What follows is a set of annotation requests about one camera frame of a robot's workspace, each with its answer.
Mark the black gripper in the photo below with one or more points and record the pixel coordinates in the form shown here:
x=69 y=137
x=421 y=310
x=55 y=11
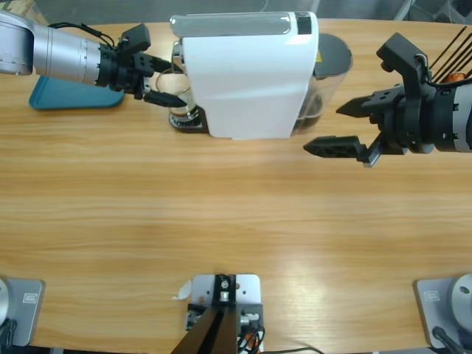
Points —
x=416 y=121
x=121 y=72

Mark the clear glass cup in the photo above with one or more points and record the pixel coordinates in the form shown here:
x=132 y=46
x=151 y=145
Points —
x=177 y=86

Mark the white capsule coffee machine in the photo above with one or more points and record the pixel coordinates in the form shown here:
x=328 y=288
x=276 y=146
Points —
x=250 y=85

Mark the orange foil coffee capsule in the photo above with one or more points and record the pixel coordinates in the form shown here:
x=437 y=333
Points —
x=456 y=76

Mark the teal plastic tray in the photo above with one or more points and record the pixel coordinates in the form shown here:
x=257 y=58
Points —
x=73 y=97

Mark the black capsule holder stand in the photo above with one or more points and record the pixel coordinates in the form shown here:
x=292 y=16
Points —
x=451 y=51

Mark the wooden pallet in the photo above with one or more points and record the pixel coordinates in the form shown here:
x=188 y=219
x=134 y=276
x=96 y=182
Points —
x=18 y=5

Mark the white tape strip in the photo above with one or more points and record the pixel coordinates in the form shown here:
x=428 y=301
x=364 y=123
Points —
x=183 y=289

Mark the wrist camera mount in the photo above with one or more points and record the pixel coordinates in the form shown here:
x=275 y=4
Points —
x=136 y=37
x=402 y=55

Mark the white metal frame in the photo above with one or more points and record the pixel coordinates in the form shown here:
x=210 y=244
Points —
x=403 y=9

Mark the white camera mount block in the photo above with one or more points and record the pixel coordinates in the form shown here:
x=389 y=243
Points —
x=247 y=291

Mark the dark camera post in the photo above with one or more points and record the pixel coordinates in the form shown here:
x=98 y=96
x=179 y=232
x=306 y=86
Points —
x=217 y=324

